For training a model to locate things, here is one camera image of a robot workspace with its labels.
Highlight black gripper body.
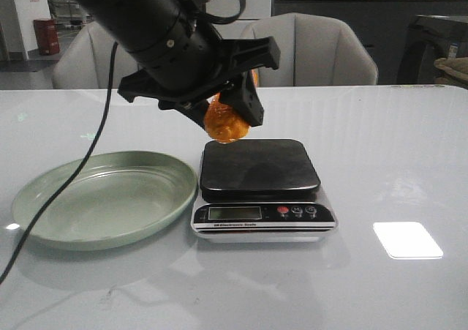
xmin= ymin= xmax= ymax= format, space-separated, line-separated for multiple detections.
xmin=118 ymin=37 xmax=281 ymax=110

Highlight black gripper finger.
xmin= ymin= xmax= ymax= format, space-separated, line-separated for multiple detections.
xmin=220 ymin=74 xmax=264 ymax=127
xmin=175 ymin=100 xmax=209 ymax=130

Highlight orange corn cob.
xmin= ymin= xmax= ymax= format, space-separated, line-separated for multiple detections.
xmin=203 ymin=91 xmax=251 ymax=143

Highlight white drawer cabinet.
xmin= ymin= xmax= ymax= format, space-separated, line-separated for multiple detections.
xmin=205 ymin=0 xmax=271 ymax=39

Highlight right grey upholstered chair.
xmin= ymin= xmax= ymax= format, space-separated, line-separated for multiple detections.
xmin=241 ymin=12 xmax=378 ymax=87

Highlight grey upholstered chair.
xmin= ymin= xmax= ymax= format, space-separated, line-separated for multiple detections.
xmin=52 ymin=22 xmax=115 ymax=89
xmin=241 ymin=12 xmax=378 ymax=87

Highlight electronic kitchen scale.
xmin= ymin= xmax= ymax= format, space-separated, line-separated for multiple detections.
xmin=191 ymin=139 xmax=338 ymax=243

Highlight light green plate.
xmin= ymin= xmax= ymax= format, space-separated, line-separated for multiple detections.
xmin=30 ymin=151 xmax=197 ymax=251

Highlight left grey upholstered chair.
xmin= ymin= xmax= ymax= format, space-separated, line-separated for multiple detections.
xmin=52 ymin=22 xmax=115 ymax=89

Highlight dark grey counter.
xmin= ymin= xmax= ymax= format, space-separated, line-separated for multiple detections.
xmin=273 ymin=0 xmax=467 ymax=85

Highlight red trash bin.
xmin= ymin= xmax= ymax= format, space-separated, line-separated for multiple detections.
xmin=33 ymin=18 xmax=60 ymax=56

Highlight dark washing machine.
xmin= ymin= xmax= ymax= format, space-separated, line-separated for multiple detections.
xmin=396 ymin=15 xmax=467 ymax=84

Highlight black cable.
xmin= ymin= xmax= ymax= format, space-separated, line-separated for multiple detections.
xmin=0 ymin=0 xmax=246 ymax=285

